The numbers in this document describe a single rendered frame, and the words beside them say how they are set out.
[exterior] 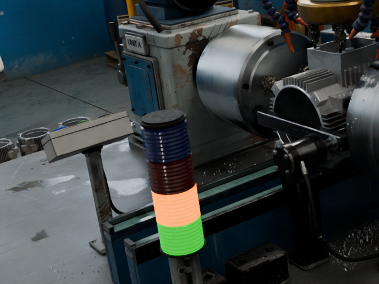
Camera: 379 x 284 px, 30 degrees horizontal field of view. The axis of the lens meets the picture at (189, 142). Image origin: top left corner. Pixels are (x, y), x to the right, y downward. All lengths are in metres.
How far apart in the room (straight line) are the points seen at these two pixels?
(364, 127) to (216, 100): 0.48
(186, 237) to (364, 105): 0.45
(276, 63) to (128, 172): 0.55
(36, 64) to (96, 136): 5.68
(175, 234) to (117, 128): 0.54
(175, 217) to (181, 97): 0.88
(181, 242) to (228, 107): 0.69
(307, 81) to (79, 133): 0.45
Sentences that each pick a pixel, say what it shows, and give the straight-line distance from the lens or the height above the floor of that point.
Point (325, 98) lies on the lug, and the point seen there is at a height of 1.08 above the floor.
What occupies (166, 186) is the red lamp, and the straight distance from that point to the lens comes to 0.90.
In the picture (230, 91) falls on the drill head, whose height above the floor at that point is 1.06.
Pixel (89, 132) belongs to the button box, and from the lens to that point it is 1.41.
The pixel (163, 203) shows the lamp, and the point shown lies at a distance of 0.91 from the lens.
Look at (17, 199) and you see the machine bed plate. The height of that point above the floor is 0.80.
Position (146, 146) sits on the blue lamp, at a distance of 0.90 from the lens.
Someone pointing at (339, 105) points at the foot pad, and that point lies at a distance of 1.37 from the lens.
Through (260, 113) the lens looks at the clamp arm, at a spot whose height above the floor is 1.03.
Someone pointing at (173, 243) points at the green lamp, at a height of 1.05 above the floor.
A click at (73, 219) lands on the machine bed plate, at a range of 1.68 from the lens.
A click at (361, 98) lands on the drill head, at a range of 1.25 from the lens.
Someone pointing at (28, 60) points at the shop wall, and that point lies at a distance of 7.04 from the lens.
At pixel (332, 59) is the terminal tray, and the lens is 1.42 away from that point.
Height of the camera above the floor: 1.48
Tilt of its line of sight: 20 degrees down
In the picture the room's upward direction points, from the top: 8 degrees counter-clockwise
